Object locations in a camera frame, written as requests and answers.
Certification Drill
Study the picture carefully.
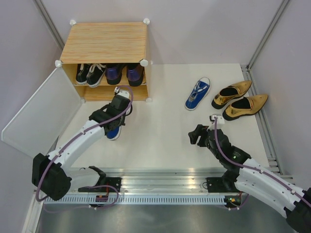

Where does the blue canvas sneaker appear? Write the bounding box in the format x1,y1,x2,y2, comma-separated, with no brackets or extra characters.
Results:
106,126,121,141
185,77,211,111

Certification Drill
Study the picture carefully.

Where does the purple loafer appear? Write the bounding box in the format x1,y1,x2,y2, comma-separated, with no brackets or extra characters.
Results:
105,63,126,85
126,63,144,87

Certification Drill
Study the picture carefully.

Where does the black canvas sneaker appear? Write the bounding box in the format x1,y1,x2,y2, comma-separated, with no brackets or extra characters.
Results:
86,63,106,88
75,64,90,84

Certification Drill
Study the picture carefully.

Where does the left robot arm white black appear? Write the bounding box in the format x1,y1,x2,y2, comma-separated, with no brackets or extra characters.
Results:
32,90,133,201

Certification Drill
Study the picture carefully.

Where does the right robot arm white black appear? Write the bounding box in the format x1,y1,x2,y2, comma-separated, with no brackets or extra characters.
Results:
188,124,311,233

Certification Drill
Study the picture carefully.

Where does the wooden shoe cabinet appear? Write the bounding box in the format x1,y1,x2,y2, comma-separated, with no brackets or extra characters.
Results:
55,18,152,102

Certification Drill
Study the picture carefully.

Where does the frosted white cabinet door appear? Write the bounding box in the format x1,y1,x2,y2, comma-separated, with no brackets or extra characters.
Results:
1,68,81,158

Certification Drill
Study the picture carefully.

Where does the gold loafer upper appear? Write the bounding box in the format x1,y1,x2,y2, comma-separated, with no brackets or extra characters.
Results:
211,81,252,109

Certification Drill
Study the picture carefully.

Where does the gold loafer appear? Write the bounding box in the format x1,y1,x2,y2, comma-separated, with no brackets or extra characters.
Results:
211,81,252,109
223,94,268,121

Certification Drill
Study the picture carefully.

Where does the gold loafer lower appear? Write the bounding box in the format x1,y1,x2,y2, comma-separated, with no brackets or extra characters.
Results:
223,94,268,121

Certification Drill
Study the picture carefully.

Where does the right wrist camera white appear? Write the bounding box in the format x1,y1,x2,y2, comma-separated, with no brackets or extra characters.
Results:
209,114,225,126

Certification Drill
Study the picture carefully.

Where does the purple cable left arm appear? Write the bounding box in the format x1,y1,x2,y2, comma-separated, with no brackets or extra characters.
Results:
35,84,134,214

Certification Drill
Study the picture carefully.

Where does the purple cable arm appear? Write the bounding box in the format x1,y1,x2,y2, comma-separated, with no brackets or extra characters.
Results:
35,84,134,214
212,116,311,212

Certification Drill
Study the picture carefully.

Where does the aluminium mounting rail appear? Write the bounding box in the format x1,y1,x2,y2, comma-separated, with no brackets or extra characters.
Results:
34,167,298,195

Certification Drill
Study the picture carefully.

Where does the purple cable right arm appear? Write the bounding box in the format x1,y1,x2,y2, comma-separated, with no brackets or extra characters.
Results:
212,116,311,212

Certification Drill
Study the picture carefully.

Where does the white slotted cable duct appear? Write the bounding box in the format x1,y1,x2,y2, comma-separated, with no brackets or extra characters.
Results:
44,194,226,205

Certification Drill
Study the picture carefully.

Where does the left aluminium frame post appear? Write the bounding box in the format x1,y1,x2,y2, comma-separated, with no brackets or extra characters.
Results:
33,0,65,50

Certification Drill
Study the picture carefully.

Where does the aluminium frame post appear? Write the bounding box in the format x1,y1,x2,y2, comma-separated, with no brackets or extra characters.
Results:
245,0,291,72
33,0,65,50

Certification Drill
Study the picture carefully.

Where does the right aluminium frame post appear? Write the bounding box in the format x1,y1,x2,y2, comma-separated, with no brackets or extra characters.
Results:
245,0,291,72

